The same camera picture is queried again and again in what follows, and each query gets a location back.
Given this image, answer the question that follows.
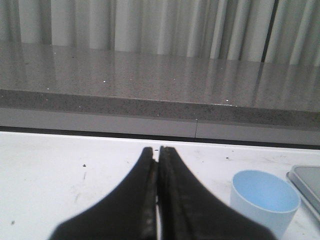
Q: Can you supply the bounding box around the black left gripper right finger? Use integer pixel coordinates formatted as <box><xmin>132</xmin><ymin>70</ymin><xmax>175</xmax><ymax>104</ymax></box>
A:
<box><xmin>158</xmin><ymin>146</ymin><xmax>275</xmax><ymax>240</ymax></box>

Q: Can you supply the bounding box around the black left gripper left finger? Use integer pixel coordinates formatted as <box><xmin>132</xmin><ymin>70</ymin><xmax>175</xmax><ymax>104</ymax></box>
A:
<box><xmin>50</xmin><ymin>147</ymin><xmax>158</xmax><ymax>240</ymax></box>

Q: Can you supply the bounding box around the light blue plastic cup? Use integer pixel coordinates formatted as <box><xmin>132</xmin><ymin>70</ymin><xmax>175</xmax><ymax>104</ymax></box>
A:
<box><xmin>230</xmin><ymin>170</ymin><xmax>301</xmax><ymax>240</ymax></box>

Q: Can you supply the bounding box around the silver electronic kitchen scale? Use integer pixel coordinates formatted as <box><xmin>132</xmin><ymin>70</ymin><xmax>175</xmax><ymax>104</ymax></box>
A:
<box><xmin>286</xmin><ymin>165</ymin><xmax>320</xmax><ymax>222</ymax></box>

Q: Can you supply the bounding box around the grey stone counter ledge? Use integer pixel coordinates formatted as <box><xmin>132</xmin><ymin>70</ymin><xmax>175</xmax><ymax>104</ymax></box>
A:
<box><xmin>0</xmin><ymin>41</ymin><xmax>320</xmax><ymax>149</ymax></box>

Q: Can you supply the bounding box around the white pleated curtain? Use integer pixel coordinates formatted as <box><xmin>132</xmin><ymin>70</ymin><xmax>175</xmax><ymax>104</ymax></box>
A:
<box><xmin>0</xmin><ymin>0</ymin><xmax>320</xmax><ymax>67</ymax></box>

